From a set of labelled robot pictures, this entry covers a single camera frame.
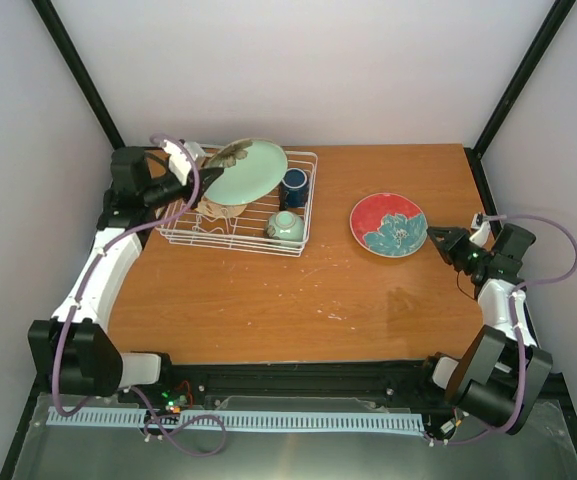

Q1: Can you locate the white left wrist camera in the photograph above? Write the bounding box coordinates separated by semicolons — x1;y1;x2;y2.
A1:
161;140;206;185

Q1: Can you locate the white wire dish rack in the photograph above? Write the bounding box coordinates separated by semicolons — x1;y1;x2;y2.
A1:
157;149;318;257

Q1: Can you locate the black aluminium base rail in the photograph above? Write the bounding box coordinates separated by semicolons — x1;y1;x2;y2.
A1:
138;357;448;413

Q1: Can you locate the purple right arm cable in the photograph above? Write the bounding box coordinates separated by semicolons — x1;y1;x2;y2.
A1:
422;213;577;446

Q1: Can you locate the cream bird pattern plate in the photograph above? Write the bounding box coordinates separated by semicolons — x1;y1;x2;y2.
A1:
195;197;248;219

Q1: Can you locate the dark blue ceramic mug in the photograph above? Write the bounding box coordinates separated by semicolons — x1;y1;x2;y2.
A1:
279;168;309;210

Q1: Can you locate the red rimmed plate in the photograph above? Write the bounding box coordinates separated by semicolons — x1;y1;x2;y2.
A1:
349;193;428;259

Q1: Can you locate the black enclosure frame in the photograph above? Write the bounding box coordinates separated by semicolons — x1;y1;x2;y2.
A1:
0;1;577;479

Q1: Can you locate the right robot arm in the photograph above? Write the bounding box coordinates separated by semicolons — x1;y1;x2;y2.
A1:
424;223;552;435

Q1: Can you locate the pale green ceramic bowl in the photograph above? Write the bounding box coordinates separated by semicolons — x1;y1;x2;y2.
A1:
264;210;305;247

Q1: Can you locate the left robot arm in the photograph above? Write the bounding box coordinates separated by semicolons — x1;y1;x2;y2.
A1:
28;138;223;403

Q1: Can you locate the light blue slotted cable duct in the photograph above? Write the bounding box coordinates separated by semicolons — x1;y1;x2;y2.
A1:
46;407;425;436

